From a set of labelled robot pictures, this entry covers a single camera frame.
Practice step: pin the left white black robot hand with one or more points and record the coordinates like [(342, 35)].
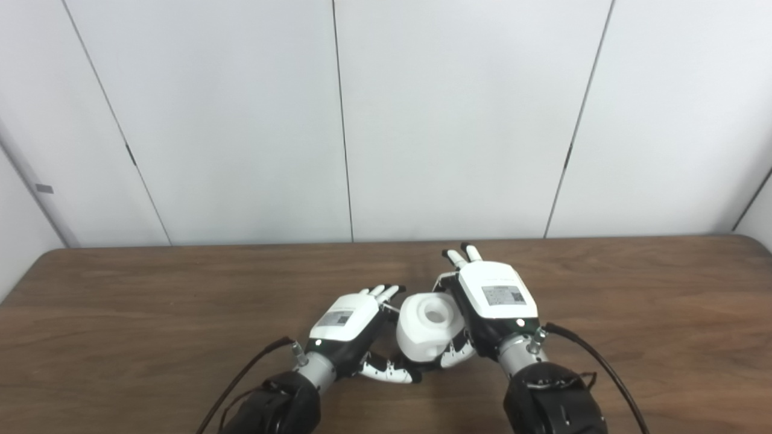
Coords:
[(347, 319)]

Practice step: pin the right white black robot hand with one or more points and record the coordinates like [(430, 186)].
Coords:
[(497, 292)]

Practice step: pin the round white piece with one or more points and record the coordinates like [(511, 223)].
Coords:
[(422, 343)]

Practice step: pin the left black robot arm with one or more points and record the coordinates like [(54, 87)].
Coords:
[(277, 410)]

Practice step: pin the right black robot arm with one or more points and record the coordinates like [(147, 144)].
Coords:
[(555, 404)]

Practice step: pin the black panel hinge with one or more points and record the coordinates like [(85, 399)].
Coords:
[(567, 157)]

